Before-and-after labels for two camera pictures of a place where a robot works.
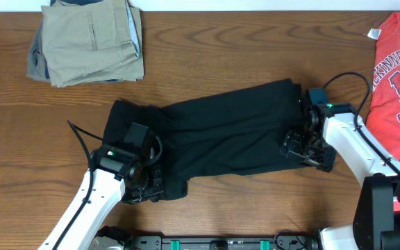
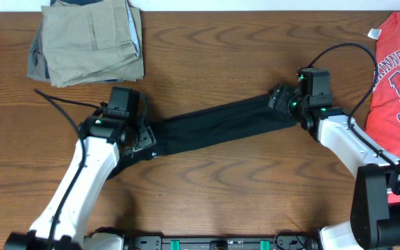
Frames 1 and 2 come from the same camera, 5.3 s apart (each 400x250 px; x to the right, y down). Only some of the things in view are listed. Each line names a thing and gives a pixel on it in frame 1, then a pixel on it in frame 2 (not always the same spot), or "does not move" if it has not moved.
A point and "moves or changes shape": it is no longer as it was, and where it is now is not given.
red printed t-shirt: x=394 y=119 does not move
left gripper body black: x=155 y=181 -> x=144 y=139
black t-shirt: x=243 y=129 moves or changes shape
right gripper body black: x=298 y=147 -> x=278 y=96
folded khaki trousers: x=94 y=42 does not move
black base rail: x=112 y=238 does not move
